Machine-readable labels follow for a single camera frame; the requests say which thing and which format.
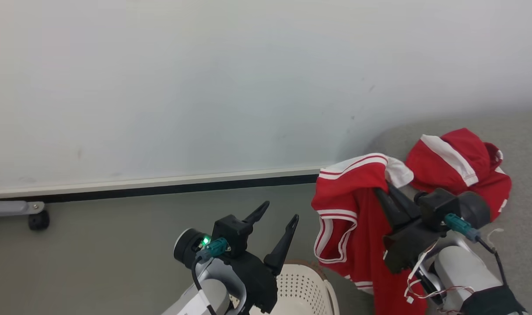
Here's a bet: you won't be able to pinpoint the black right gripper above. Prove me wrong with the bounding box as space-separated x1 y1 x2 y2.
373 184 451 275

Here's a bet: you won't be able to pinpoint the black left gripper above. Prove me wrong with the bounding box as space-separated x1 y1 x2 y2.
229 201 300 314

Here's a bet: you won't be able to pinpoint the red garment thin striped trim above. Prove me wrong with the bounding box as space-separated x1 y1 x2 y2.
311 152 429 315

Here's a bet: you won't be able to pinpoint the grey fabric sofa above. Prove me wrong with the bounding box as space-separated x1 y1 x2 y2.
323 109 532 315

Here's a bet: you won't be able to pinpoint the cream perforated laundry basket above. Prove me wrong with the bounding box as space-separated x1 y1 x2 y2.
229 261 340 315

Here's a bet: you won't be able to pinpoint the white and black baseboard strip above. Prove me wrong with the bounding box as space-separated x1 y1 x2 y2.
0 165 324 203

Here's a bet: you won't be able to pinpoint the black caster wheel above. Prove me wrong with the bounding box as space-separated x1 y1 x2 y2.
28 210 51 231

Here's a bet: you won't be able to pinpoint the grey metal furniture leg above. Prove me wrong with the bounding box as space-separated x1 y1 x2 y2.
0 200 45 218

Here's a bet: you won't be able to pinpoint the black cable teal connector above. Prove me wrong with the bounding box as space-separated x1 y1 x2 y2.
190 238 230 315
444 213 511 287

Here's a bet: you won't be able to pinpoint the thin white and red wires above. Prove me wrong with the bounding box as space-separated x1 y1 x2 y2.
403 238 475 315

